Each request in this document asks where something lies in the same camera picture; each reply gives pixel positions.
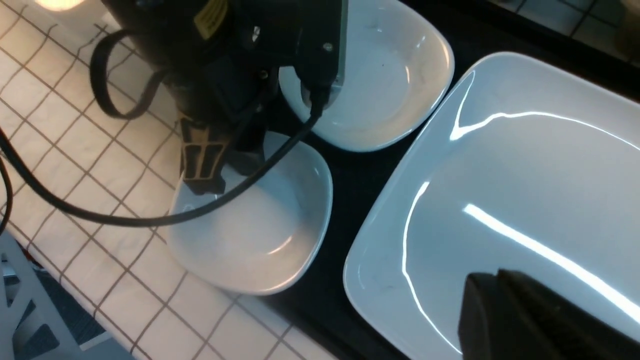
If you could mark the black serving tray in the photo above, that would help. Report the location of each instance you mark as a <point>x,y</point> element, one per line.
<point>579,36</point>

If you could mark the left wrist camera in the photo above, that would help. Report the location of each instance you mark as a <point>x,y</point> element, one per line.
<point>320,56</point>

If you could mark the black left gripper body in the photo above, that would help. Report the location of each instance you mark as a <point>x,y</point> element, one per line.
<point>233,92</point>

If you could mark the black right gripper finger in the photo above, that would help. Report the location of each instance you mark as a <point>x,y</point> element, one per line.
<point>511,316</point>

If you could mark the white bowl with spoon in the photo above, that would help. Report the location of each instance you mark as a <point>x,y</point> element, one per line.
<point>398,68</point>

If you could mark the white bowl front tray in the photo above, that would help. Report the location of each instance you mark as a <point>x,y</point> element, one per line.
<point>264,240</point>

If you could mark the large white rice plate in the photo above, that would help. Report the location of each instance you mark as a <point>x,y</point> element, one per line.
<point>523,166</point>

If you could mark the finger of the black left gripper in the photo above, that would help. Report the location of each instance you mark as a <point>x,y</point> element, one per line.
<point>202,155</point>

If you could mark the white checkered tablecloth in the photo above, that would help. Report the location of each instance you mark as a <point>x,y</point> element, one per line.
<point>124,278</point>

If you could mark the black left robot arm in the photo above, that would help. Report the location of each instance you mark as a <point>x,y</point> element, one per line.
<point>173,35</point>

